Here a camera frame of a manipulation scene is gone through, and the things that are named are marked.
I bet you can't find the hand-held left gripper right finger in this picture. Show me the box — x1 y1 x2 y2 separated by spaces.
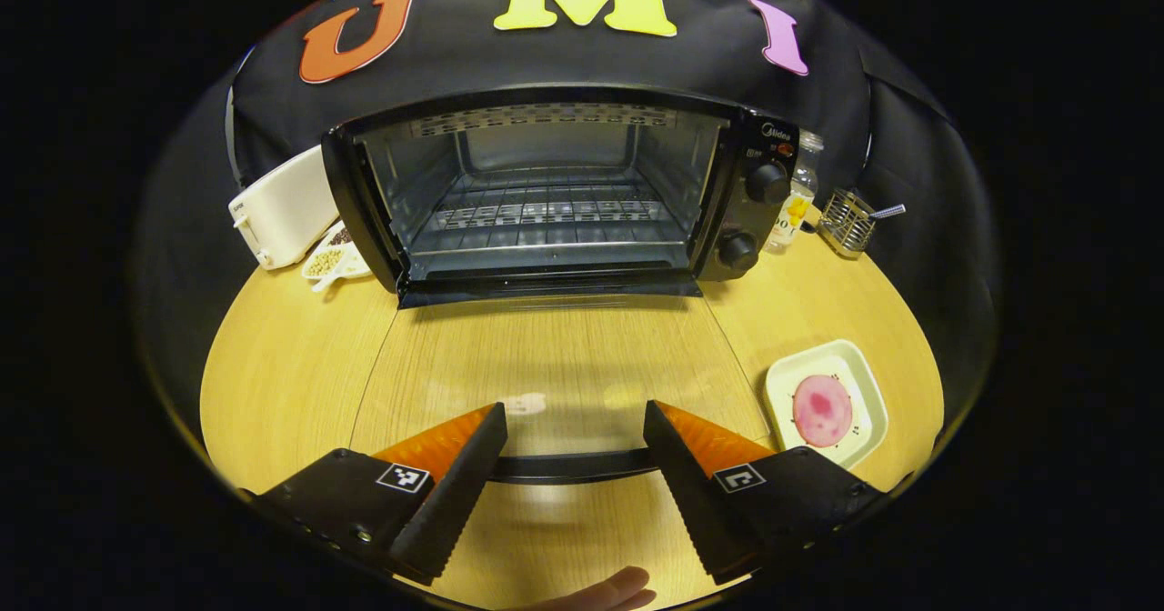
643 399 888 586

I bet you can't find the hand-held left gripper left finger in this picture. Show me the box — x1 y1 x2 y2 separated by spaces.
250 402 508 586

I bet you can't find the pink round food slice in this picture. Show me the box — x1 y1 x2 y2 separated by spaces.
792 375 854 448

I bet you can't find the white square plate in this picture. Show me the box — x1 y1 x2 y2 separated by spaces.
764 339 889 471

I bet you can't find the black electric oven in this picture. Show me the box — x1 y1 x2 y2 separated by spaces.
320 84 801 486

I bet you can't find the metal oven rack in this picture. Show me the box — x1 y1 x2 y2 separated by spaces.
426 167 681 232

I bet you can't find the white divided dish with beans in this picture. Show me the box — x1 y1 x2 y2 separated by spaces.
300 220 372 292

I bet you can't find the clear glass bottle yellow label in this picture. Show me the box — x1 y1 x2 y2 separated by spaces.
766 129 825 253

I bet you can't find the white toaster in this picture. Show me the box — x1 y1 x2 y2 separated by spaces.
227 143 342 271

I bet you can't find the black backdrop cloth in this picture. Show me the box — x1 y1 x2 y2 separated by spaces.
136 0 1001 430

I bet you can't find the metal wire utensil holder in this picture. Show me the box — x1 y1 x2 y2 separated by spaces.
817 188 878 260

